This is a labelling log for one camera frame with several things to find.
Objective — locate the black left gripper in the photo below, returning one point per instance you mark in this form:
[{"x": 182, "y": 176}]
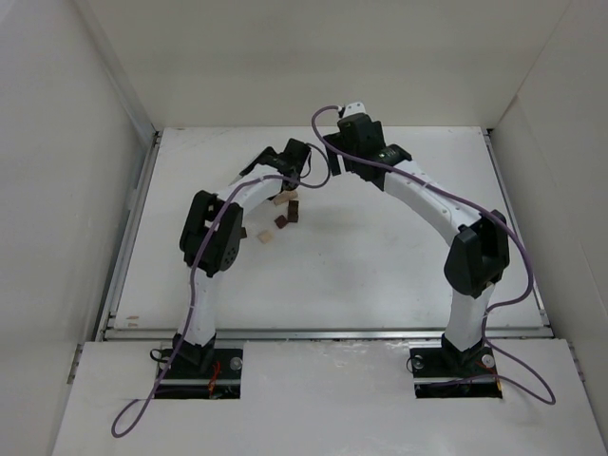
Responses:
[{"x": 293, "y": 172}]

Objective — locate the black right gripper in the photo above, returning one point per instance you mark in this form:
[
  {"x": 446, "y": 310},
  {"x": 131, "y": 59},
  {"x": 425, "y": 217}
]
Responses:
[{"x": 333, "y": 148}]

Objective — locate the light long wood block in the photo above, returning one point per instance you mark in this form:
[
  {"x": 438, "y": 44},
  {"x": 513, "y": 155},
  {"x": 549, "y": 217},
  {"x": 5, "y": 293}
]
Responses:
[{"x": 285, "y": 197}]

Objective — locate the dark brown L block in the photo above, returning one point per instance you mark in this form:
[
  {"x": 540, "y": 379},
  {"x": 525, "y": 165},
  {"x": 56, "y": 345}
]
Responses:
[{"x": 293, "y": 211}]

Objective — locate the light wood cylinder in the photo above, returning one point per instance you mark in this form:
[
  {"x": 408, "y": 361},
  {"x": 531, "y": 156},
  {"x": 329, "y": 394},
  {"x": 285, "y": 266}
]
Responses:
[{"x": 265, "y": 236}]

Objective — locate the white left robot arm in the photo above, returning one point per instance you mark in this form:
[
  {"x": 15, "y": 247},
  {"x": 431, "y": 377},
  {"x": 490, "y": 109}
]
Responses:
[{"x": 210, "y": 241}]

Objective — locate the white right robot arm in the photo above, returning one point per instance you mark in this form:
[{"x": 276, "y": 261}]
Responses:
[{"x": 478, "y": 249}]

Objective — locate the maroon wood cube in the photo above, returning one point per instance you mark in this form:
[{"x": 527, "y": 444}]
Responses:
[{"x": 281, "y": 222}]

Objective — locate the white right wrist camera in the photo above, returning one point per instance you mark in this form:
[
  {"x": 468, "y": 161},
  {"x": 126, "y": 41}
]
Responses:
[{"x": 351, "y": 109}]

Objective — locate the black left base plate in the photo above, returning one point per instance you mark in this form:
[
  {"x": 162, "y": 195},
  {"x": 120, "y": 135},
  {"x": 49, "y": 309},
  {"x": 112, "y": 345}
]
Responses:
[{"x": 224, "y": 366}]

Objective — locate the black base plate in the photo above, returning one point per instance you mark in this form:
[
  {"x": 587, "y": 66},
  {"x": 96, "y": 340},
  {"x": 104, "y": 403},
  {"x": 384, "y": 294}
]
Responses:
[
  {"x": 224, "y": 366},
  {"x": 440, "y": 363}
]

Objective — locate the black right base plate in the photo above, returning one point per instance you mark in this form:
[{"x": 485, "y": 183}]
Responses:
[{"x": 440, "y": 363}]

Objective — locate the aluminium frame rail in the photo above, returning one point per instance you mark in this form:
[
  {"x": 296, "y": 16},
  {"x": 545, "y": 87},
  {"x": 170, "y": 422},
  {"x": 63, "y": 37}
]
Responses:
[{"x": 112, "y": 334}]

